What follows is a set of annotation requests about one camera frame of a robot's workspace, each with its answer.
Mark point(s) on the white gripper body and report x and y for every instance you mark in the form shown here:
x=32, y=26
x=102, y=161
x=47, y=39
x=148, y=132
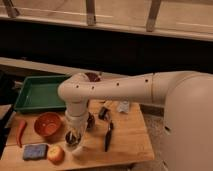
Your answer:
x=76, y=116

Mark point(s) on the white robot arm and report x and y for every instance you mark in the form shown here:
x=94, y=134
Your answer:
x=187, y=99

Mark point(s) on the purple bowl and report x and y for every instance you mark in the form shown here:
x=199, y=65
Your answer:
x=93, y=77

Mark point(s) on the small black clip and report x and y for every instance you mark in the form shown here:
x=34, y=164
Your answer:
x=104, y=114

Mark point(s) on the black handled knife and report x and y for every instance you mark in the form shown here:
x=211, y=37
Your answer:
x=108, y=136

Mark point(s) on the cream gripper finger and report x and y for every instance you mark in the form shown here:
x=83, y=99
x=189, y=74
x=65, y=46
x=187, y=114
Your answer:
x=68, y=131
x=81, y=136

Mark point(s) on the red chili pepper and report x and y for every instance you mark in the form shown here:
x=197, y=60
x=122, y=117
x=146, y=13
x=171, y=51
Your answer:
x=20, y=129

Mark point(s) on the grey crumpled cloth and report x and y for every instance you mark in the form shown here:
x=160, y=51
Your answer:
x=123, y=107

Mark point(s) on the wooden table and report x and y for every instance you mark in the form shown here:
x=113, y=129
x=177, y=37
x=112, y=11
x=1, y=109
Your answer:
x=130, y=142

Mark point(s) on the shiny metal cup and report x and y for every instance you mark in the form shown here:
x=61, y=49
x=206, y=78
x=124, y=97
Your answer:
x=73, y=142

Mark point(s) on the green plastic tray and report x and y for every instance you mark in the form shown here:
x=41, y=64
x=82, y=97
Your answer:
x=39, y=94

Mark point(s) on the orange bowl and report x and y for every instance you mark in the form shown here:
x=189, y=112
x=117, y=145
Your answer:
x=47, y=124

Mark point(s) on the white plastic cup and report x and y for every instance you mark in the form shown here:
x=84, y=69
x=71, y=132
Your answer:
x=74, y=150

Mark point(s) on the blue sponge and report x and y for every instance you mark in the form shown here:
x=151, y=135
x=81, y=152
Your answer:
x=35, y=152

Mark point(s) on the red apple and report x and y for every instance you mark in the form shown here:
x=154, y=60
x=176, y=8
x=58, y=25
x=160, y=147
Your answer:
x=55, y=154

